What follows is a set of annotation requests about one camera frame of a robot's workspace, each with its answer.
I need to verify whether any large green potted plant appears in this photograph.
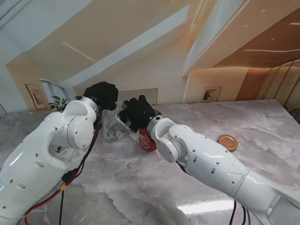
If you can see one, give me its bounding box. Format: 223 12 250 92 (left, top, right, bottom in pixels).
48 95 71 111

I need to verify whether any round gold tin lid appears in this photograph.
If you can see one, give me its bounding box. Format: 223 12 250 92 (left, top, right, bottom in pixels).
217 134 239 152

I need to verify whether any red floral tea tin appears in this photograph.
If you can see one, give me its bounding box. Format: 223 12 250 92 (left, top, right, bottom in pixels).
137 109 162 152

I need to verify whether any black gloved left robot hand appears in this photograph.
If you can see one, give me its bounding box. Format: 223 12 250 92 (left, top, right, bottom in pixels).
83 81 119 111

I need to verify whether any framed picture with dark shape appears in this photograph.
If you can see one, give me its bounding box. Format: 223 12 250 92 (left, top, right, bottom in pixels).
202 86 222 103

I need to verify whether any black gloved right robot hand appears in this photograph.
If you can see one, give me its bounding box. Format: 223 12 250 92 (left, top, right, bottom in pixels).
119 95 157 134

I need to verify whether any clear plastic bag of tea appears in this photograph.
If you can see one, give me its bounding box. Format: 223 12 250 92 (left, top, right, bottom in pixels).
102 109 132 143

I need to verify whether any white panelled wall cabinet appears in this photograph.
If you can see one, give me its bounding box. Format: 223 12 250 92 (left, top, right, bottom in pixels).
117 88 158 106

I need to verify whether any arched window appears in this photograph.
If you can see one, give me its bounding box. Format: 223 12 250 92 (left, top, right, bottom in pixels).
41 79 68 106

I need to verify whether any framed picture with beige shapes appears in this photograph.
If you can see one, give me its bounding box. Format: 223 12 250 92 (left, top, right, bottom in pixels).
25 83 47 110

